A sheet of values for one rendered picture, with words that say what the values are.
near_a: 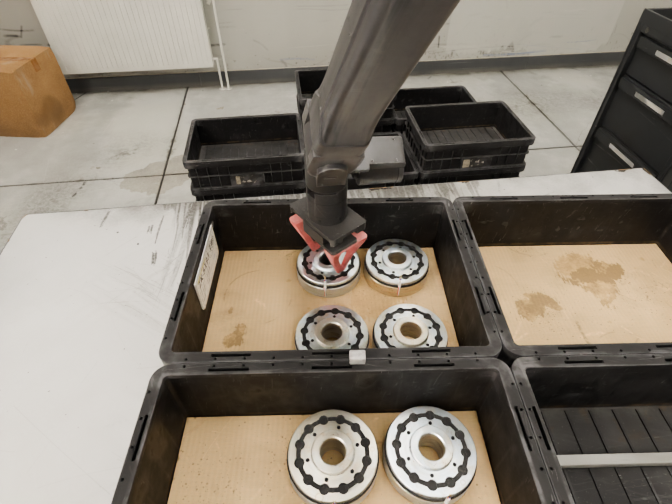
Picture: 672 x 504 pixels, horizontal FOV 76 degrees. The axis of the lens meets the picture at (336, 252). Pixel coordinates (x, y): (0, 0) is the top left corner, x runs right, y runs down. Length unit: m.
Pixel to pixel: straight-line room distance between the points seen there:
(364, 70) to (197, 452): 0.46
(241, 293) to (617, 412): 0.55
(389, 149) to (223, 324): 0.35
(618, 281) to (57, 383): 0.94
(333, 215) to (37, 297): 0.65
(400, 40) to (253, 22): 3.07
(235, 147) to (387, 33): 1.45
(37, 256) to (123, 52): 2.47
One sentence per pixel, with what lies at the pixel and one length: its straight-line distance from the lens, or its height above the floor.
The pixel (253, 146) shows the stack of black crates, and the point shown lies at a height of 0.49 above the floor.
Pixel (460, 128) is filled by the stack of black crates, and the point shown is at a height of 0.49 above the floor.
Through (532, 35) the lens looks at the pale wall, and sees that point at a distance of 3.91.
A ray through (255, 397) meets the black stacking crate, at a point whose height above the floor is 0.87.
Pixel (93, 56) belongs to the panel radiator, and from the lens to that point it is 3.53.
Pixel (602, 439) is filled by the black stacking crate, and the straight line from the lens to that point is 0.66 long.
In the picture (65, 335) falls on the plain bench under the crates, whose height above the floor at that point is 0.70.
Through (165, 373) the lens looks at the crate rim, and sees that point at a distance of 0.53.
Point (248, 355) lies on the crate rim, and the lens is 0.52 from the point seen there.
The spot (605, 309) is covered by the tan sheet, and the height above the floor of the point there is 0.83.
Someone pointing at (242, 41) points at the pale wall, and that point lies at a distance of 3.42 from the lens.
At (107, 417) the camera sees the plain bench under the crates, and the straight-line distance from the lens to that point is 0.81.
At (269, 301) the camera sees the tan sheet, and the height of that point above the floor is 0.83.
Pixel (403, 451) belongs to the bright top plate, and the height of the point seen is 0.86.
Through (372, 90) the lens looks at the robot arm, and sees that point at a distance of 0.37.
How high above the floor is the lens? 1.36
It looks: 45 degrees down
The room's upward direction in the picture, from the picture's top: straight up
